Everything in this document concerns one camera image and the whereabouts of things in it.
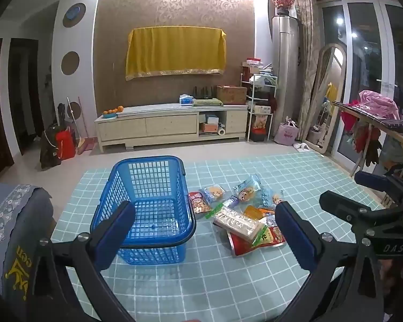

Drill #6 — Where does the clear square cracker packet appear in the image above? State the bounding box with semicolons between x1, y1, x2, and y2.
264;189;286;208

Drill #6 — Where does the round brown wall panel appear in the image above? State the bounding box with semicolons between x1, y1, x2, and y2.
61;51;80;75

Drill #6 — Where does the pink broom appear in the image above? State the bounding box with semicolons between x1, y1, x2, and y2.
77;97;96;155

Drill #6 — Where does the patterned beige curtain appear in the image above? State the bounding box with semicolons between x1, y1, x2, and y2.
294;0;323;141

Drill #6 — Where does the red garment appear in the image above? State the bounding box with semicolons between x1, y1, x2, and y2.
341;111;383;166

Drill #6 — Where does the glass sliding door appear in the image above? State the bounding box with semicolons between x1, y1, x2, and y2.
317;0;403;171

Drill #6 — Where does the white pole mop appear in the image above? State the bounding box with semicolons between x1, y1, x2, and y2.
66;97;79;141

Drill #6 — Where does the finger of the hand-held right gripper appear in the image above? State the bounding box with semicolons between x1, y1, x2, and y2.
319;191;388;233
354;170;403;199

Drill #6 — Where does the vase with red flowers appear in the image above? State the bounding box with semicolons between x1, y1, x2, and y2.
272;0;296;17

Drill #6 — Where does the clear cartoon bun packet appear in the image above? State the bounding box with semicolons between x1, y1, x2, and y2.
201;184;226;203

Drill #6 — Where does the small red snack packet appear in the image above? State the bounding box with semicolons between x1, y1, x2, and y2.
188;191;213;214

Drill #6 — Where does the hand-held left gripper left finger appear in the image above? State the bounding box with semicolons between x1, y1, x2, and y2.
34;200;136;322

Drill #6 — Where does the arched standing mirror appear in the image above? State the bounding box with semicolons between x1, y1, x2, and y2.
305;43;347;155

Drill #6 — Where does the orange snack packet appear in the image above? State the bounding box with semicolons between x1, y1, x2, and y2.
243;205;266;222

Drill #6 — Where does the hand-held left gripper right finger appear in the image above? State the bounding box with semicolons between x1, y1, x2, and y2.
275;201;385;322

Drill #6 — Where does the large red snack packet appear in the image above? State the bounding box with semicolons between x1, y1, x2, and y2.
228;226;287;257

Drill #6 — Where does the pink tote bag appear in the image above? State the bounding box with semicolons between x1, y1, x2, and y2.
274;117;300;146

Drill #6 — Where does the black bag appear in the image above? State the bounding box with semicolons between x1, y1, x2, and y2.
39;124;63;170

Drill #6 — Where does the wooden drying rack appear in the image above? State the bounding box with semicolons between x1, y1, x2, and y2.
332;101;403;208

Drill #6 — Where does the blue plastic basket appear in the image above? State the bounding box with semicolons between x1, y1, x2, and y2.
90;155;197;265

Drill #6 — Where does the black antenna router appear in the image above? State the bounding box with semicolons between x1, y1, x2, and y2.
193;86;216;99

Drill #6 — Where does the dark plaid cloth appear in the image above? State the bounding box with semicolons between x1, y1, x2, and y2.
332;101;403;134

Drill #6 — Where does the orange printed gift box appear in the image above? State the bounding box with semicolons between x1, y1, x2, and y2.
252;114;272;130

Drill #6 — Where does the yellow cloth cover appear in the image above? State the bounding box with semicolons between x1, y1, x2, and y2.
125;27;227;82

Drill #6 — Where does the brown cardboard box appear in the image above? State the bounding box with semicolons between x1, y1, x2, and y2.
217;85;248;105

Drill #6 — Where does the cream television cabinet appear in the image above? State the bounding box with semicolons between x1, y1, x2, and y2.
94;103;249;153

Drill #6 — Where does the red white open box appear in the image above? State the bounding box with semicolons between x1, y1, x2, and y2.
241;58;264;74

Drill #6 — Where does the white wire shelf rack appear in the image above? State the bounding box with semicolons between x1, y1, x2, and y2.
241;72;279;143

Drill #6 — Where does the silver standing air conditioner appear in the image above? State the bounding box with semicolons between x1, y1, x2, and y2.
272;15;300;141

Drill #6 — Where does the dark cloth yellow print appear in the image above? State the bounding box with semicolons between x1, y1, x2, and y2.
2;231;54;304

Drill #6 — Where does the green folded cushion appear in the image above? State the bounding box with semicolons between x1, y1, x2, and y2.
192;98;222;107

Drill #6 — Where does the teal checked tablecloth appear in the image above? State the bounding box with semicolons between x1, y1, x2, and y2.
50;152;390;322

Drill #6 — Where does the grey lace covered armchair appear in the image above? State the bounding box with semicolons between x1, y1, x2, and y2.
0;184;57;309

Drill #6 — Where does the large clear blue snack packet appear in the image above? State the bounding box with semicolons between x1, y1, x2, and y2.
233;174;266;205

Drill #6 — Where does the pink garment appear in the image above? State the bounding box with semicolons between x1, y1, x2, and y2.
358;90;401;121

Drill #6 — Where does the long green white cracker packet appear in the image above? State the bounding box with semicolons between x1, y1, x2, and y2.
206;206;267;245

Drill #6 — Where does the red bag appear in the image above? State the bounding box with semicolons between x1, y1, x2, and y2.
55;126;77;161

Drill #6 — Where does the round wall panel blue disc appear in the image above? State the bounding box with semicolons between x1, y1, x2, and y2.
63;3;87;28

